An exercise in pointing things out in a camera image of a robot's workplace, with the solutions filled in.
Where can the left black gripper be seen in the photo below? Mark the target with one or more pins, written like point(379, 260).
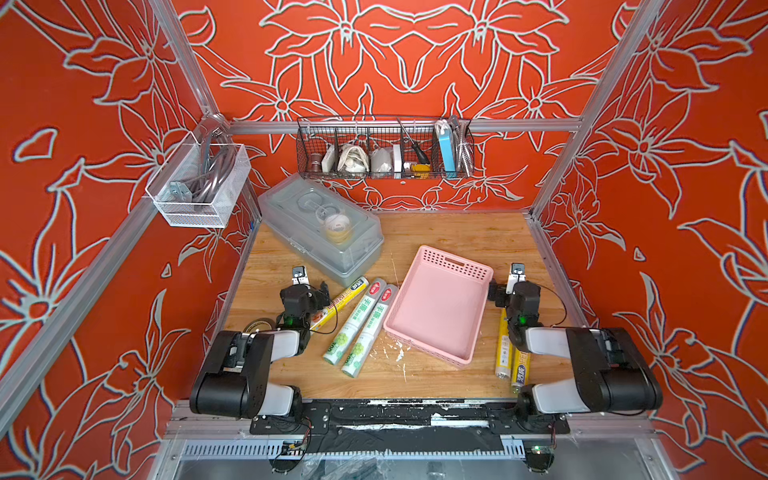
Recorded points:
point(309, 291)

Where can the yellow wrap roll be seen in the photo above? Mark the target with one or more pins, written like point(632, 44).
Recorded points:
point(503, 358)
point(520, 370)
point(330, 312)

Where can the green wrap roll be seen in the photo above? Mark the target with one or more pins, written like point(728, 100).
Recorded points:
point(354, 323)
point(369, 332)

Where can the pink plastic basket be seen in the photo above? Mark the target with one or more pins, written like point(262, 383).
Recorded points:
point(440, 306)

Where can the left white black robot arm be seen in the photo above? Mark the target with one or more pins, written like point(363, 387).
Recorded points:
point(234, 378)

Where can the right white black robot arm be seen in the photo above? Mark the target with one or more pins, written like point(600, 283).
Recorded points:
point(609, 374)

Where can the clear plastic storage box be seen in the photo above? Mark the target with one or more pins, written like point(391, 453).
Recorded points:
point(296, 209)

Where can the tape roll on box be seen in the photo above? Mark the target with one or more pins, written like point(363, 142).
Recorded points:
point(338, 228)

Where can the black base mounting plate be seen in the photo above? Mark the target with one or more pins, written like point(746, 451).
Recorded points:
point(498, 416)

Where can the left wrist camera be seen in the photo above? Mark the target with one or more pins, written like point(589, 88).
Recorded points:
point(299, 275)

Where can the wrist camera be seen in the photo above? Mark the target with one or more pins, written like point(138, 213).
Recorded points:
point(299, 275)
point(516, 274)

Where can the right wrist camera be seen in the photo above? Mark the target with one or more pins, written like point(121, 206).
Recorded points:
point(516, 274)

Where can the white cloth in wire basket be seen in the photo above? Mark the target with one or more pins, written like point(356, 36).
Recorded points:
point(353, 160)

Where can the clear wall bin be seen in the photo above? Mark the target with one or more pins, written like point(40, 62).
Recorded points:
point(199, 186)

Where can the black wire wall basket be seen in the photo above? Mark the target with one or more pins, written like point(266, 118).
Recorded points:
point(398, 148)

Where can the blue box in wire basket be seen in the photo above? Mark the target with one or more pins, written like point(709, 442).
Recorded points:
point(444, 135)

